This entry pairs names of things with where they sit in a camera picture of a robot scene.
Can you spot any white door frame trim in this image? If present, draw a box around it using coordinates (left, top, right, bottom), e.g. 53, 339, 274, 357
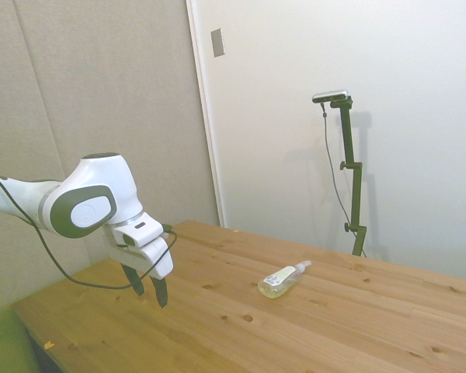
185, 0, 225, 228

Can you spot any green padded seat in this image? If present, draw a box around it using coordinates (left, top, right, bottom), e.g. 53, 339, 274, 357
0, 305, 40, 373

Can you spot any clear sanitizer pump bottle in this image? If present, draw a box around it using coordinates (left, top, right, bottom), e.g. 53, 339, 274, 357
257, 260, 312, 300

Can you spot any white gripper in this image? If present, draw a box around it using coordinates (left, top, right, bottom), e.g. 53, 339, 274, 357
103, 226, 175, 309

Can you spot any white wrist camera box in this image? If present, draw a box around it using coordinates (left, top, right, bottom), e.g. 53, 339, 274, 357
113, 217, 169, 249

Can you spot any grey wall plate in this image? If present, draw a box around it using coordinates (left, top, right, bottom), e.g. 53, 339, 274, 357
210, 27, 227, 59

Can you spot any grey exterior camera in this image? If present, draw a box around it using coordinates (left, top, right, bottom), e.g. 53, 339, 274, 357
311, 89, 351, 104

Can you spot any black jointed camera stand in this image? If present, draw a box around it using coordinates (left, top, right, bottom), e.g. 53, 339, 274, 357
329, 96, 368, 257

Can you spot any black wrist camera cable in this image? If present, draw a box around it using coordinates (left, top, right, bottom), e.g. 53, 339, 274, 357
0, 169, 178, 291

